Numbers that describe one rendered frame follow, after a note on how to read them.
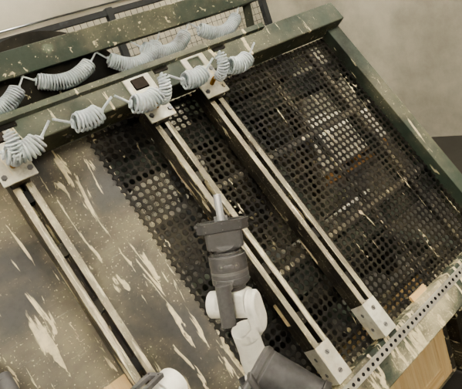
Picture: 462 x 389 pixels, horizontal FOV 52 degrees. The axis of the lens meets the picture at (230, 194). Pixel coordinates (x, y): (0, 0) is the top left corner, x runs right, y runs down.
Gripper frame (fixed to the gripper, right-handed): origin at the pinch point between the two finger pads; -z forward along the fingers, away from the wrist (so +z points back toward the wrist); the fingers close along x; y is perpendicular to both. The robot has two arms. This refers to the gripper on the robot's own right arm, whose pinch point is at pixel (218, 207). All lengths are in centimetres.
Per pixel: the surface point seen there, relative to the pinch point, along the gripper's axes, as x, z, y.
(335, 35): -64, -57, 108
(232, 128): -9, -21, 61
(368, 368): -38, 62, 34
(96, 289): 36.9, 18.5, 19.6
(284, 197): -22, 6, 54
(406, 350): -53, 62, 42
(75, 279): 41.8, 15.0, 19.1
